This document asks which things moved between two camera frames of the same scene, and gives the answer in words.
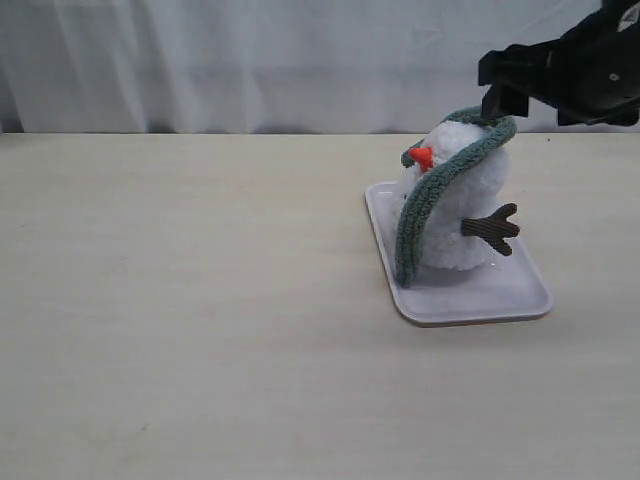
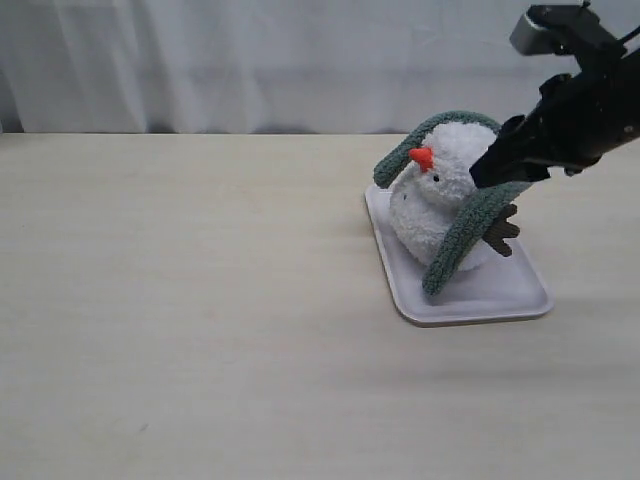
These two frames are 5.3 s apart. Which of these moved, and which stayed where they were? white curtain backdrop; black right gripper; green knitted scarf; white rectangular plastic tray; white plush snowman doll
Moved: black right gripper; green knitted scarf
Stayed: white rectangular plastic tray; white plush snowman doll; white curtain backdrop
